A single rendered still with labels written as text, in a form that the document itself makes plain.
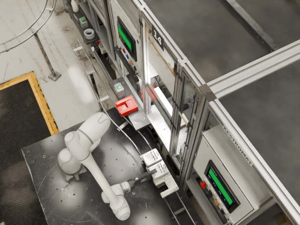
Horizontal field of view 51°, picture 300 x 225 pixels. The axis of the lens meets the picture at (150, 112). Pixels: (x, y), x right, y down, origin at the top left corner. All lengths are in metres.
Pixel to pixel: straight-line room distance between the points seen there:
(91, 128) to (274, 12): 1.22
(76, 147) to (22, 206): 1.68
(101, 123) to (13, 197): 1.83
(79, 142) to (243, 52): 1.06
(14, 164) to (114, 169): 1.37
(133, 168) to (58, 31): 2.57
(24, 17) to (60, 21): 0.52
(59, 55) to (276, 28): 3.13
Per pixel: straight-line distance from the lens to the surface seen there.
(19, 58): 4.48
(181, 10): 1.74
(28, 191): 3.53
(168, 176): 2.42
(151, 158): 2.41
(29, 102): 4.00
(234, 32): 1.67
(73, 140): 1.91
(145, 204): 2.57
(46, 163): 2.82
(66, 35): 4.54
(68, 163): 2.49
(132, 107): 2.57
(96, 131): 1.95
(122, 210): 2.20
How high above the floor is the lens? 3.18
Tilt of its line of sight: 61 degrees down
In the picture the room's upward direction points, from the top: 2 degrees counter-clockwise
